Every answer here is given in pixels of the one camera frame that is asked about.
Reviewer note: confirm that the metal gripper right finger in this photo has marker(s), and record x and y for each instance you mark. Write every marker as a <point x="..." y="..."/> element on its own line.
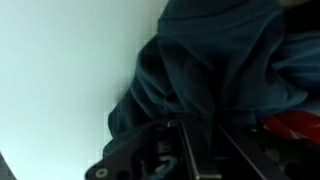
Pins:
<point x="238" y="158"/>

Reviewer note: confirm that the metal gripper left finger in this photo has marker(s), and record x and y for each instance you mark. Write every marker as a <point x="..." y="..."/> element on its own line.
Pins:
<point x="199" y="162"/>

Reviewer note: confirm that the dark blue shirt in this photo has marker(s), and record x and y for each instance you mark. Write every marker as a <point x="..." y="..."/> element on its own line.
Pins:
<point x="242" y="60"/>

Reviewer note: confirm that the white plastic shopping bag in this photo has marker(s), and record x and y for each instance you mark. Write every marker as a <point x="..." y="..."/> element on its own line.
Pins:
<point x="294" y="125"/>

